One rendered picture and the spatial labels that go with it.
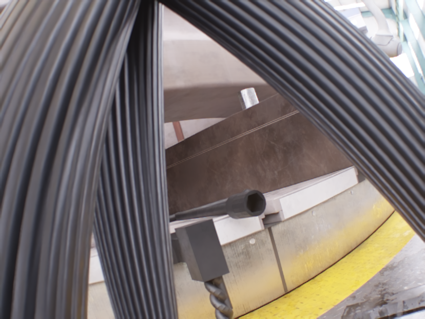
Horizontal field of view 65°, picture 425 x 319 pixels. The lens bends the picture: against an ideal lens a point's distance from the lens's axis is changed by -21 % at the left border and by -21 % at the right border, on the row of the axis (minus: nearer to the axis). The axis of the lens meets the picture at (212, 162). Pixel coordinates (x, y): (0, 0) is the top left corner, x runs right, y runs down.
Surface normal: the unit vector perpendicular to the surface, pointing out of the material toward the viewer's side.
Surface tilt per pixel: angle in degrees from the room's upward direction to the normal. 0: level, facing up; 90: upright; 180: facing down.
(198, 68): 90
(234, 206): 80
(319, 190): 90
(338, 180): 90
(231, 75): 90
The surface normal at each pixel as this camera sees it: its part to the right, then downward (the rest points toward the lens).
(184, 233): -0.87, 0.23
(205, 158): -0.73, 0.17
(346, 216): 0.58, -0.24
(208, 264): 0.41, -0.19
